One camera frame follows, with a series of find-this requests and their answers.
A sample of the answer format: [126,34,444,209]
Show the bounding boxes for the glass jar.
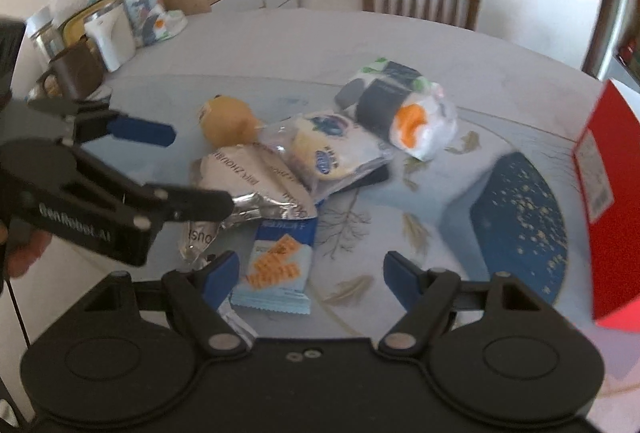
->
[25,10,66,64]

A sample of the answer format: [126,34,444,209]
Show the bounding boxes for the blueberry print bread packet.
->
[257,111,396,202]

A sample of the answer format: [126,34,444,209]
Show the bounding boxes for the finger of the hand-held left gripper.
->
[27,98,177,148]
[119,183,235,232]

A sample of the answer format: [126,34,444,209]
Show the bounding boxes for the printed white bag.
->
[122,0,189,47]

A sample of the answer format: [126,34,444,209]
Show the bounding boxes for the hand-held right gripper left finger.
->
[64,251,250,359]

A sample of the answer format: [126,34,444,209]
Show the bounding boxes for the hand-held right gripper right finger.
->
[378,251,572,357]

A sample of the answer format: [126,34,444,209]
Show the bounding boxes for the black cable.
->
[4,277,32,350]

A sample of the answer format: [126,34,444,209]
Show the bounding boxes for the bagged white orange socks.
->
[333,56,459,163]

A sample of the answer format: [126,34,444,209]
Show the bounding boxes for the red cardboard box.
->
[571,80,640,334]

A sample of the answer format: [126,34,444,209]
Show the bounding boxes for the blue cracker packet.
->
[229,217,320,316]

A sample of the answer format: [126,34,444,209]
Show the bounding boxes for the small cardboard box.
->
[160,0,211,17]

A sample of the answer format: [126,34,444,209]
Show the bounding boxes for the white plastic jug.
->
[83,5,137,72]

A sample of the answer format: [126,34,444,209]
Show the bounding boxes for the white patterned desktop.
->
[0,8,640,420]

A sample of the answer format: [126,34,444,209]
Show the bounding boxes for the person's left hand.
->
[0,218,54,280]

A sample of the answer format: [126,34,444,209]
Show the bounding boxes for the brown mug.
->
[37,38,106,102]

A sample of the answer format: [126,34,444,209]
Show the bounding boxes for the brown bear plush toy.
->
[199,94,261,148]

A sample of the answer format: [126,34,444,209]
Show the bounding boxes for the dark wooden door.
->
[582,0,634,77]

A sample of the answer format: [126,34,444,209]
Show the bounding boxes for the silver foil snack packet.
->
[179,142,319,267]

